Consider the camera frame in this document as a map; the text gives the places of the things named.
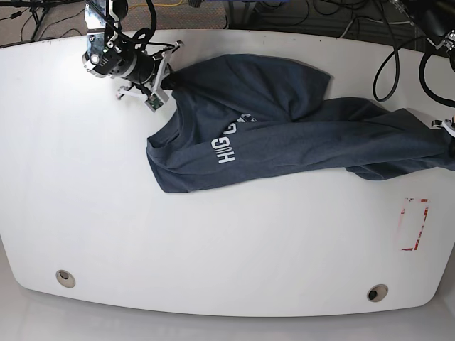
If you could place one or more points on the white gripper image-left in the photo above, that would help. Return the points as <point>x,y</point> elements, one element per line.
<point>148,74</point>

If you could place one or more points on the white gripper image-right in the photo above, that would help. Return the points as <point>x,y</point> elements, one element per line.
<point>448,126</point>

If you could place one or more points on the dark blue T-shirt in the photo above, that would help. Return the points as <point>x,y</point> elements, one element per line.
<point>244,117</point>

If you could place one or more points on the red tape rectangle marking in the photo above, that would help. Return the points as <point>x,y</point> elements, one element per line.
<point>411,223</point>

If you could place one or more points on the wrist camera board image-left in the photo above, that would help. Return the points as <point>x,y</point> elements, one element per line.
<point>154,103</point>

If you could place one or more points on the right table cable grommet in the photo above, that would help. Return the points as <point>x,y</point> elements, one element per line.
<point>377,293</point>

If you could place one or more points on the table cable grommet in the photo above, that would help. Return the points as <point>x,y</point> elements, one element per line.
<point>377,293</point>
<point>65,279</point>

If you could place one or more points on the left table cable grommet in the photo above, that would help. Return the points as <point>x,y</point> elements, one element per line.
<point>65,279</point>

